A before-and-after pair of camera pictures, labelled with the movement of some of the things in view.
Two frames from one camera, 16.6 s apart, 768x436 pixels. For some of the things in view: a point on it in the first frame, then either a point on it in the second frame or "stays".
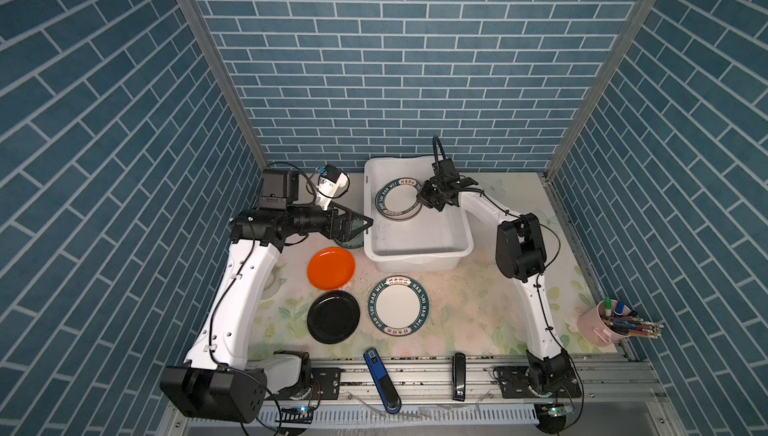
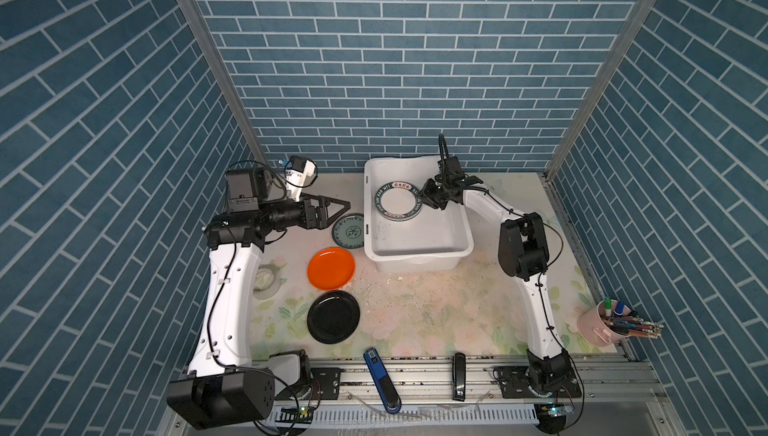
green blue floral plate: x=357 y=241 stays
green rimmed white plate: x=399 y=305 to x=398 y=200
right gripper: x=422 y=196 stays
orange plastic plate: x=331 y=268 stays
